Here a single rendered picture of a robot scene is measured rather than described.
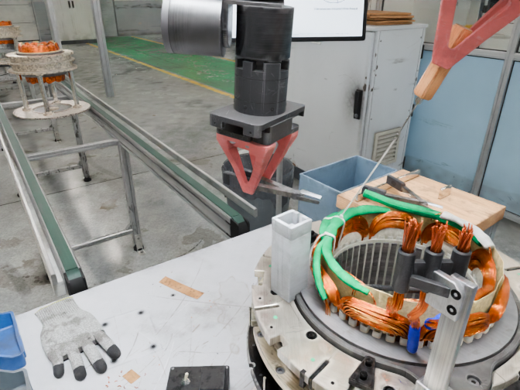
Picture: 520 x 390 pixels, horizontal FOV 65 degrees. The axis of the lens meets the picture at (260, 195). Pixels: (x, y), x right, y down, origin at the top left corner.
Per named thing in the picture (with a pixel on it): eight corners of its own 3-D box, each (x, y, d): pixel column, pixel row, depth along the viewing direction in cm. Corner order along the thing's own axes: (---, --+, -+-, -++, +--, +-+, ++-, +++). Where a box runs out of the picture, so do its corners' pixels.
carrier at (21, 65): (15, 105, 235) (1, 50, 222) (88, 99, 250) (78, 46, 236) (10, 123, 204) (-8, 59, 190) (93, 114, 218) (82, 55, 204)
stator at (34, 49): (25, 79, 225) (15, 40, 216) (68, 76, 233) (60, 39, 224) (22, 87, 207) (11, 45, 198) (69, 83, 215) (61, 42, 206)
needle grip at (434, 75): (412, 94, 35) (454, 24, 31) (413, 89, 36) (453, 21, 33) (429, 103, 34) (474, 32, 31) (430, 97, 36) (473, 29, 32)
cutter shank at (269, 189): (249, 188, 48) (249, 184, 48) (252, 186, 49) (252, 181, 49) (297, 199, 46) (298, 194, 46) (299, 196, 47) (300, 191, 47)
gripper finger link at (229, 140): (213, 191, 49) (213, 114, 44) (248, 171, 54) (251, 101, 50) (261, 209, 45) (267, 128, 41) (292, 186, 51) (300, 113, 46)
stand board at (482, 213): (335, 206, 72) (336, 194, 71) (400, 179, 82) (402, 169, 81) (439, 259, 58) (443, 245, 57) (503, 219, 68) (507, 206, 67)
